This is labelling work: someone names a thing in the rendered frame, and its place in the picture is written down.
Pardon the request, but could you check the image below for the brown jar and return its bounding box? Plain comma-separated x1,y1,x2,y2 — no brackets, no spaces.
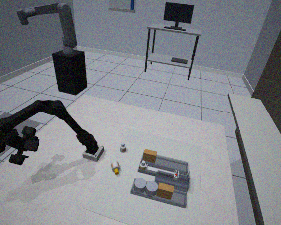
111,161,120,175

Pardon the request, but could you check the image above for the brown cardboard box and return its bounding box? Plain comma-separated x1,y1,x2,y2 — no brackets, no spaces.
143,149,157,163
156,183,174,200

